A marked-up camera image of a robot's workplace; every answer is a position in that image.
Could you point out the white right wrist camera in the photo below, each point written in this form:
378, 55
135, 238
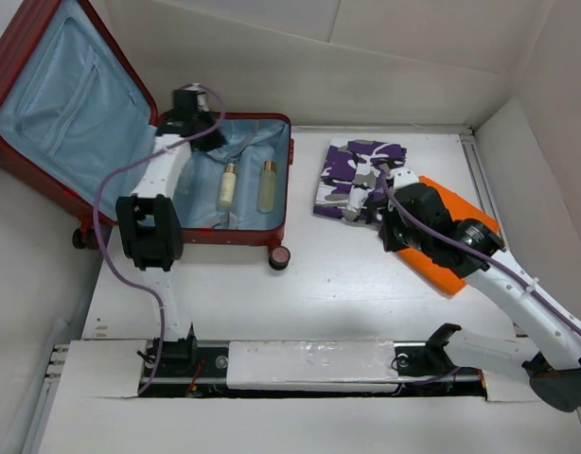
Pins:
401, 183

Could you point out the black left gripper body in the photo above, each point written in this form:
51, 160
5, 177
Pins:
212, 141

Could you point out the cream lotion bottle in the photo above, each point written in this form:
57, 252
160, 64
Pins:
227, 187

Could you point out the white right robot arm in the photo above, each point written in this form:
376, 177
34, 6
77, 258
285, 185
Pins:
550, 364

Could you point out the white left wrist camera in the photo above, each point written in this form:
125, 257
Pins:
201, 96

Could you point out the yellowish gold-cap bottle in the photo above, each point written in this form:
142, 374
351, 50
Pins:
267, 187

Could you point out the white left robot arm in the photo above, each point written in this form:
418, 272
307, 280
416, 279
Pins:
150, 229

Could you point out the orange garment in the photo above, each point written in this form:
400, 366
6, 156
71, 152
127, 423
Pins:
482, 234

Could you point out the purple camouflage folded garment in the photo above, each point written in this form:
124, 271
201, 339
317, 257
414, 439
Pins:
350, 184

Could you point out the red hard-shell suitcase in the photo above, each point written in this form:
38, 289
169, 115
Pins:
75, 120

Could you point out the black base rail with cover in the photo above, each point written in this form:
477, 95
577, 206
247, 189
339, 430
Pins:
279, 369

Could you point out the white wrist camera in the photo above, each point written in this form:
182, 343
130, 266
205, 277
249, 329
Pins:
201, 96
401, 183

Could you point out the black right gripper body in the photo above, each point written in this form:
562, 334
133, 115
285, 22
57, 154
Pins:
396, 235

